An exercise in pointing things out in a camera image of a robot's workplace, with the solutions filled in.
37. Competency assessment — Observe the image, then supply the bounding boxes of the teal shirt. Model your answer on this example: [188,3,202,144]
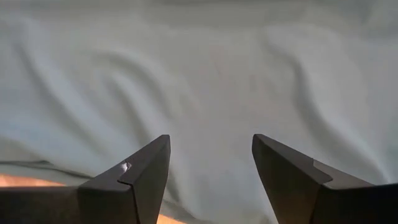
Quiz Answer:
[0,0,398,224]

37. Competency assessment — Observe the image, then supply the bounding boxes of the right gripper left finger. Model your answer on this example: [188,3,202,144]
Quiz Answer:
[77,134,171,224]

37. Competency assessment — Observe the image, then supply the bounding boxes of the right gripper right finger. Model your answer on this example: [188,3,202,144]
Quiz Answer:
[251,133,398,224]

